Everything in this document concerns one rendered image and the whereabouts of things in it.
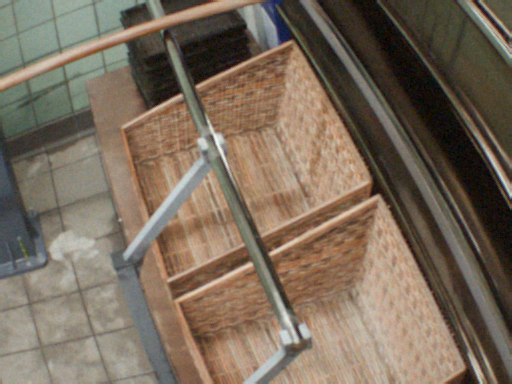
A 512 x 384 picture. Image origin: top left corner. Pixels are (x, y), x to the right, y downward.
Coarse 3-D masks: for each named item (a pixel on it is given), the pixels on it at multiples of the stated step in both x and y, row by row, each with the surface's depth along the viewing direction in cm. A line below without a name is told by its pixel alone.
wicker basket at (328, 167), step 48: (288, 48) 285; (240, 96) 292; (288, 96) 292; (144, 144) 293; (240, 144) 299; (288, 144) 295; (336, 144) 263; (144, 192) 290; (192, 192) 288; (288, 192) 285; (336, 192) 266; (192, 240) 277; (240, 240) 275; (288, 240) 250; (192, 288) 252
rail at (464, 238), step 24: (312, 0) 196; (336, 24) 189; (360, 72) 181; (384, 96) 174; (408, 144) 167; (432, 168) 162; (432, 192) 160; (456, 216) 154; (480, 264) 147; (480, 288) 146; (504, 312) 140; (504, 336) 138
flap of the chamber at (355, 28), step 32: (352, 0) 201; (352, 32) 191; (384, 32) 193; (352, 64) 184; (384, 64) 185; (416, 64) 186; (416, 96) 179; (416, 128) 172; (448, 128) 173; (448, 160) 167; (480, 160) 168; (480, 192) 162; (448, 224) 156; (480, 224) 156
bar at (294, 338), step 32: (160, 32) 241; (192, 96) 222; (224, 160) 208; (224, 192) 203; (160, 224) 221; (128, 256) 224; (256, 256) 191; (128, 288) 228; (288, 320) 180; (160, 352) 244; (288, 352) 179
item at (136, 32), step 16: (224, 0) 240; (240, 0) 240; (256, 0) 240; (176, 16) 238; (192, 16) 239; (208, 16) 240; (128, 32) 237; (144, 32) 237; (80, 48) 236; (96, 48) 236; (48, 64) 234; (64, 64) 236; (0, 80) 233; (16, 80) 233
